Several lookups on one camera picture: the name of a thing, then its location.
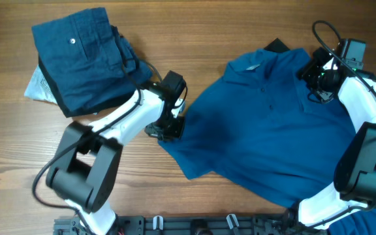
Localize black garment with logo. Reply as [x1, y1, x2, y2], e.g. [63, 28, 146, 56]
[264, 38, 290, 54]

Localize folded grey garment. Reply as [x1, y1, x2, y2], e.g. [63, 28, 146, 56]
[24, 66, 57, 104]

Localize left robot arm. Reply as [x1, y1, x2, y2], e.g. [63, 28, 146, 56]
[46, 71, 187, 234]

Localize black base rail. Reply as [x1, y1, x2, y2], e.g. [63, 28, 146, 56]
[53, 213, 329, 235]

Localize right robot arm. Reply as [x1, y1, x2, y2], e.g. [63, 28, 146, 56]
[295, 48, 376, 230]

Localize blue polo shirt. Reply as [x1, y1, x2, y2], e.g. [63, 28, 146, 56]
[161, 49, 376, 234]

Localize folded dark blue shorts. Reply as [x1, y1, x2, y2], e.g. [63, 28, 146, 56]
[31, 7, 153, 118]

